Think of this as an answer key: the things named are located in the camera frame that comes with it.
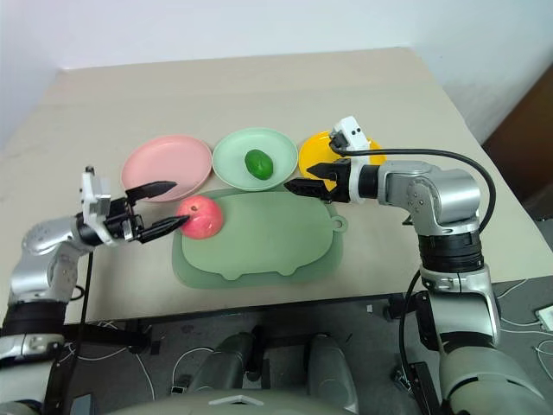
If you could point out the light green plate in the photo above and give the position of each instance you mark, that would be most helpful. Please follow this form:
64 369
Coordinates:
233 151

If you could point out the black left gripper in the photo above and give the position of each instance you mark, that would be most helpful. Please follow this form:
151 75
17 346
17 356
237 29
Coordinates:
123 218

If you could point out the white box on floor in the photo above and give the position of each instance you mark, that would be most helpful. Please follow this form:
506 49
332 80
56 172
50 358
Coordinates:
545 317

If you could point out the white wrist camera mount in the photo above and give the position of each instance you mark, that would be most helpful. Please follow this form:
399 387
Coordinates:
356 129
93 199

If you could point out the pink plate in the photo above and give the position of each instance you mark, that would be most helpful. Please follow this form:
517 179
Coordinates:
164 164

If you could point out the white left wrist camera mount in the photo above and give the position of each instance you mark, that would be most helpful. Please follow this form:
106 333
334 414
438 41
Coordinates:
93 199

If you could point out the dark grey rounded robot leg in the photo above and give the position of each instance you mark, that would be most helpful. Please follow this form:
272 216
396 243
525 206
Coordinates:
224 363
330 367

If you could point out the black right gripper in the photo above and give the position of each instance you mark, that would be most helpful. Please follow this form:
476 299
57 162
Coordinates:
342 183

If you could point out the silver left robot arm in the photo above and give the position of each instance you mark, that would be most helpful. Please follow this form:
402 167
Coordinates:
43 235

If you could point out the black table leg bracket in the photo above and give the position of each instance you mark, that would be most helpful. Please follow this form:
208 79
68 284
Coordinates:
421 320

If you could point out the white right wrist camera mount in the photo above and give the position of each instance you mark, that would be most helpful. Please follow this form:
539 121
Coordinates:
356 129

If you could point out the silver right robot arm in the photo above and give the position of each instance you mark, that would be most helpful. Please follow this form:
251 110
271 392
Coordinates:
449 194

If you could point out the light green hippo-shaped board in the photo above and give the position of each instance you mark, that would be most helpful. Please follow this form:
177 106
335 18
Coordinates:
259 233

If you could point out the black table frame bar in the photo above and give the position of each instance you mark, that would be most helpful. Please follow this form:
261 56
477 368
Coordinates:
108 335

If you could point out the yellow plate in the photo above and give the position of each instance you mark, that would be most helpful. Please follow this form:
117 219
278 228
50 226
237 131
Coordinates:
313 151

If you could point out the black post between legs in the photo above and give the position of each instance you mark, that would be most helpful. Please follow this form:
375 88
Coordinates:
258 350

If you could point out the green round fruit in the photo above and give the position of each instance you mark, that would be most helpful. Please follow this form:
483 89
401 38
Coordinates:
259 164

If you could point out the red apple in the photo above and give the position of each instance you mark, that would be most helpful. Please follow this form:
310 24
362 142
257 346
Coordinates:
202 220

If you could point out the grey robot torso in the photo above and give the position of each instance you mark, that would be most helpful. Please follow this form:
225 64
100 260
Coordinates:
242 404

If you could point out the brown wooden door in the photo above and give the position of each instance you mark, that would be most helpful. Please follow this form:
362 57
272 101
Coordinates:
531 142

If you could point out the dark green silicone mat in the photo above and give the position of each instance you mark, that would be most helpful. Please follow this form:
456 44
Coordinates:
192 282

